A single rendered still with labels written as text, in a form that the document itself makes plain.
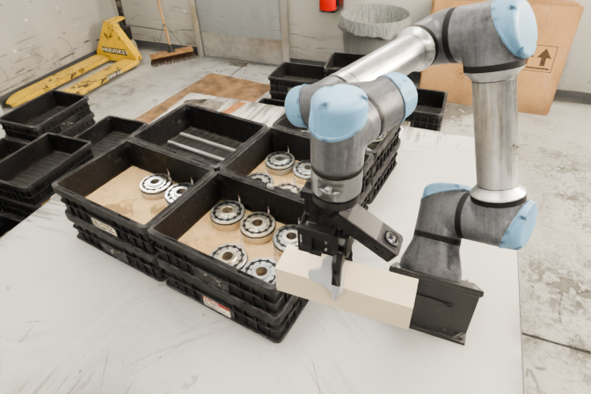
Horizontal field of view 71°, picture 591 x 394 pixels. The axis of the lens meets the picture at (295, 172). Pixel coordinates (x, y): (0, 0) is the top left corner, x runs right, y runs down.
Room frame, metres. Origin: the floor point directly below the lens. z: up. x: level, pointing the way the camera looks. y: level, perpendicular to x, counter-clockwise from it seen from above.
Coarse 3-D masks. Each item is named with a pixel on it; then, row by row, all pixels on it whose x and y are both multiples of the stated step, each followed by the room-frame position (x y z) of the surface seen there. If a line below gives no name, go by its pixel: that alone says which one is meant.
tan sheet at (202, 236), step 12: (204, 216) 0.93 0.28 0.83; (192, 228) 0.88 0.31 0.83; (204, 228) 0.88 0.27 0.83; (276, 228) 0.87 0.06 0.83; (180, 240) 0.84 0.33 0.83; (192, 240) 0.83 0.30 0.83; (204, 240) 0.83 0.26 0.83; (216, 240) 0.83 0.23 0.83; (228, 240) 0.83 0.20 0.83; (240, 240) 0.83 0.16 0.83; (204, 252) 0.79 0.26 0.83; (252, 252) 0.78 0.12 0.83; (264, 252) 0.78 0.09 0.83
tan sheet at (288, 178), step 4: (264, 160) 1.22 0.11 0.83; (296, 160) 1.21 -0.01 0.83; (260, 164) 1.19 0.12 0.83; (264, 164) 1.19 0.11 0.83; (256, 168) 1.17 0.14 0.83; (260, 168) 1.17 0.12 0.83; (264, 168) 1.17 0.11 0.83; (252, 172) 1.15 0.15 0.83; (264, 172) 1.14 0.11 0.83; (268, 172) 1.14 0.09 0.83; (292, 172) 1.14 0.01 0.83; (272, 176) 1.12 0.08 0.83; (276, 176) 1.12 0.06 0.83; (280, 176) 1.12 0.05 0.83; (284, 176) 1.12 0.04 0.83; (288, 176) 1.12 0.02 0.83; (292, 176) 1.12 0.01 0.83; (276, 180) 1.10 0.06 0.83; (280, 180) 1.10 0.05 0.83; (284, 180) 1.09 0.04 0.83; (288, 180) 1.09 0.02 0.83; (292, 180) 1.09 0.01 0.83; (276, 184) 1.08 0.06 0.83; (296, 184) 1.07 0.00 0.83; (300, 184) 1.07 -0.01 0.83
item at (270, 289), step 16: (224, 176) 1.00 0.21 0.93; (192, 192) 0.93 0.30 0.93; (272, 192) 0.91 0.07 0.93; (176, 208) 0.86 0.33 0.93; (160, 240) 0.75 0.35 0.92; (176, 240) 0.74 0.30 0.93; (192, 256) 0.70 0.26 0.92; (208, 256) 0.68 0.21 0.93; (224, 272) 0.64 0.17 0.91; (240, 272) 0.63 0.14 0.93; (256, 288) 0.60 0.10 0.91; (272, 288) 0.58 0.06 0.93
